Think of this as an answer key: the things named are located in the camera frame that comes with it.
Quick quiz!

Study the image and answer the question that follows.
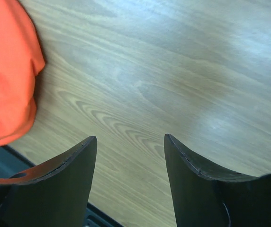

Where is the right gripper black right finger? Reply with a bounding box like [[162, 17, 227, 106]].
[[164, 134, 271, 227]]

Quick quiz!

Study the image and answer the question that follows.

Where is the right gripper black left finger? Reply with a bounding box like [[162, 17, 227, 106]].
[[0, 136, 97, 227]]

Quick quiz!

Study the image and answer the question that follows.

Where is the orange t shirt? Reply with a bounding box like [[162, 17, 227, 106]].
[[0, 0, 45, 146]]

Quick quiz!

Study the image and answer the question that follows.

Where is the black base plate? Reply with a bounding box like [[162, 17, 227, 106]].
[[0, 145, 118, 227]]

